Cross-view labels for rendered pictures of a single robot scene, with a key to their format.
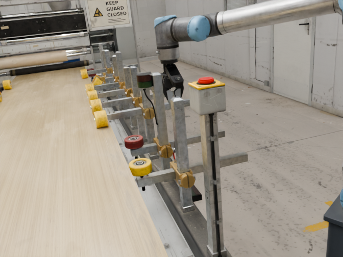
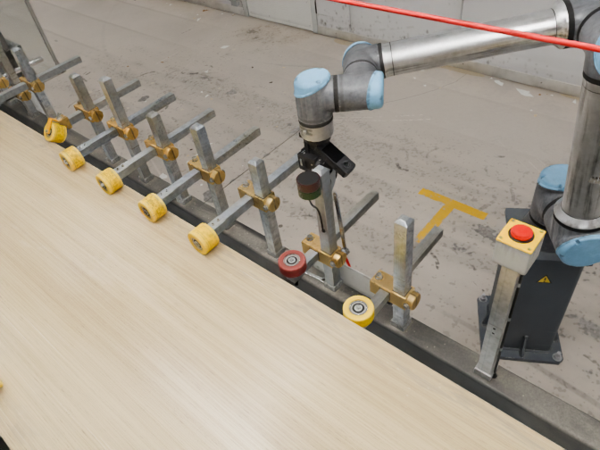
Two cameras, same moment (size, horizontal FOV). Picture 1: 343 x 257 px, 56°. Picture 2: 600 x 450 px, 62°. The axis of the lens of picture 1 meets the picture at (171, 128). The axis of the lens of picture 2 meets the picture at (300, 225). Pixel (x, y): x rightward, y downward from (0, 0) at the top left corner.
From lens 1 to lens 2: 91 cm
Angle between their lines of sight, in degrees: 33
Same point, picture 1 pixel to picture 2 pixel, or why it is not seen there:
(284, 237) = not seen: hidden behind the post
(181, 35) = (354, 107)
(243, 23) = (427, 65)
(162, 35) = (318, 110)
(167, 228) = not seen: hidden behind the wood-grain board
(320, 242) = (442, 249)
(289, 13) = (496, 51)
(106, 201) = (391, 391)
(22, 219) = not seen: outside the picture
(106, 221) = (429, 421)
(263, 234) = (379, 265)
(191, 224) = (426, 343)
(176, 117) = (407, 242)
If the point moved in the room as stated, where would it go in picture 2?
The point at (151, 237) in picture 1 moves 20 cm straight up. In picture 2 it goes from (500, 419) to (517, 370)
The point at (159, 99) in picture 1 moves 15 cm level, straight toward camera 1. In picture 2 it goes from (328, 202) to (365, 230)
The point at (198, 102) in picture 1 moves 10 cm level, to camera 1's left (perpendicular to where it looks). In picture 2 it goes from (524, 264) to (488, 291)
